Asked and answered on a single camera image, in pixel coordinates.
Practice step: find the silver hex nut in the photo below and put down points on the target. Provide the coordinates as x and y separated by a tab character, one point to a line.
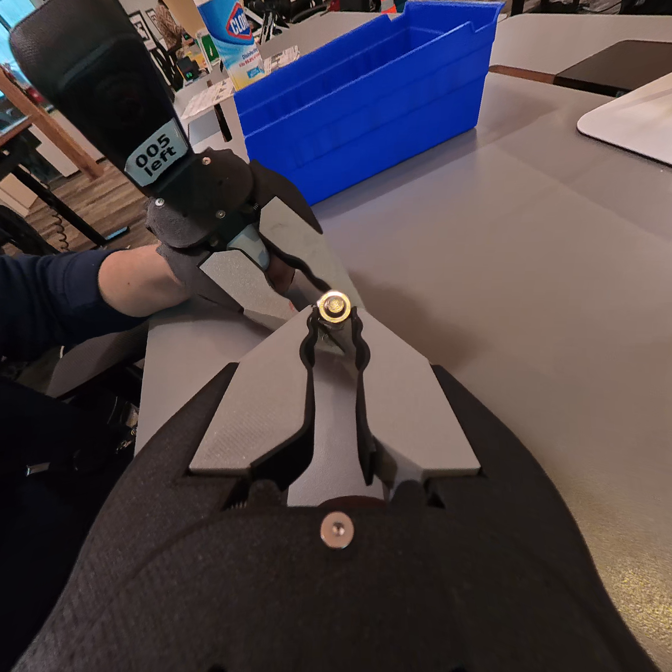
321	311

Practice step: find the person's dark clothing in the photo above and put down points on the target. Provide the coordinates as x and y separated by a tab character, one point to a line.
42	498

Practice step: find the printed paper sheet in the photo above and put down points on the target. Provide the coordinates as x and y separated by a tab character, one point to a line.
281	60
204	99

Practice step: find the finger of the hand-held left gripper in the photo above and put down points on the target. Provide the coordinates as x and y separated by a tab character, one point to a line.
304	246
236	278

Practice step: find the wooden post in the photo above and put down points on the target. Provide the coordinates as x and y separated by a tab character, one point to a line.
52	126

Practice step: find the disinfectant wipes canister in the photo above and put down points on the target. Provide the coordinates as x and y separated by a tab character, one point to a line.
231	47

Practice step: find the person's left forearm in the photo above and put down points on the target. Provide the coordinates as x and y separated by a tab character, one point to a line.
52	299

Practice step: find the blue plastic bin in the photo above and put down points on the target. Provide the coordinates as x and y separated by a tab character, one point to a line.
367	105

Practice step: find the person's left hand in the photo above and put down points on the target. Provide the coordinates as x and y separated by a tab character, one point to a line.
173	296

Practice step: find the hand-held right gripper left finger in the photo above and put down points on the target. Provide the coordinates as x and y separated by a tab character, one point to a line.
262	409

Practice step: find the white tablet stand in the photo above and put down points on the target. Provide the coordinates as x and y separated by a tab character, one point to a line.
630	126

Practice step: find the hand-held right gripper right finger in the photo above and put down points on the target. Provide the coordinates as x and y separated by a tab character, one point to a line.
414	414

